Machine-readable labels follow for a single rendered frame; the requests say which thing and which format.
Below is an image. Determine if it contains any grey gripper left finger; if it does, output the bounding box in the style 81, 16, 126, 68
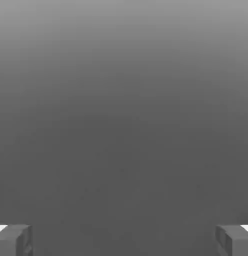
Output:
0, 224, 34, 256

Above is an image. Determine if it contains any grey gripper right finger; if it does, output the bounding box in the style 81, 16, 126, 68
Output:
215, 224, 248, 256

